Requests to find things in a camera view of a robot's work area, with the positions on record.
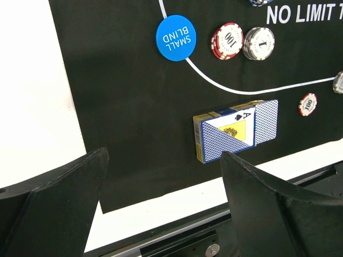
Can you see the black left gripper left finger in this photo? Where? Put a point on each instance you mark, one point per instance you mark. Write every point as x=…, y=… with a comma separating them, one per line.
x=51, y=214

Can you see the red poker chip stack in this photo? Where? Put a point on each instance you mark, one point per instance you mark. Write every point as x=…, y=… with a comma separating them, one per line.
x=307, y=104

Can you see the grey poker chip stack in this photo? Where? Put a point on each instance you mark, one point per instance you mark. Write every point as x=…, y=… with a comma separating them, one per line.
x=337, y=85

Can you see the grey chips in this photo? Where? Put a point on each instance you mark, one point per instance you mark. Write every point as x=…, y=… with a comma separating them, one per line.
x=258, y=43

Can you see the blue small blind button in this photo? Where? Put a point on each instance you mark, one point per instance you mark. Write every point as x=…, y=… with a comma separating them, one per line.
x=175, y=38

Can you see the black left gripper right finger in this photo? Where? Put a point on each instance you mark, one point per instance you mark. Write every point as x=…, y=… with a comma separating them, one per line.
x=273, y=217

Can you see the blue playing card deck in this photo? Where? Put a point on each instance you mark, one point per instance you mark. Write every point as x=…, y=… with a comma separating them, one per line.
x=234, y=129

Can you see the black poker felt mat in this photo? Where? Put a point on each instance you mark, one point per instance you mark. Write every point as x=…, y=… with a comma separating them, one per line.
x=139, y=105

